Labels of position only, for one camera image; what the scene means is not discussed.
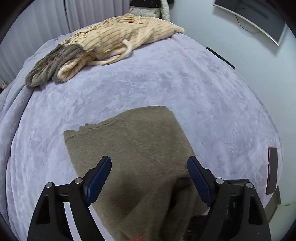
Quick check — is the olive brown knit sweater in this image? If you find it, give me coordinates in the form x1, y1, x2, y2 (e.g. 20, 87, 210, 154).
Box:
64, 106, 207, 240

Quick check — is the black clothes pile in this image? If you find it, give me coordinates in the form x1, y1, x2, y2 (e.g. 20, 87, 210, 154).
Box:
129, 0, 174, 22

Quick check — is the lavender textured bed blanket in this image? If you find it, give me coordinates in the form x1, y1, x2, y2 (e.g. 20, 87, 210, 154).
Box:
1, 34, 282, 240

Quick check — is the grey brown knit garment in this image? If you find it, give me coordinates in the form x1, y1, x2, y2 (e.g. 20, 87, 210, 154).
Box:
25, 44, 86, 87

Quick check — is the cream striped knit garment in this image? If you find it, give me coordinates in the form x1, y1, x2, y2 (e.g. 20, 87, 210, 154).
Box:
52, 14, 185, 82

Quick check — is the white curved monitor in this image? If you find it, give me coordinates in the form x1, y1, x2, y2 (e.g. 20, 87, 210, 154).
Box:
213, 0, 287, 45

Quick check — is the dark brown bed frame panel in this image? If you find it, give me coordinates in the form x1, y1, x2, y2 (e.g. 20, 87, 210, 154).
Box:
265, 147, 278, 195

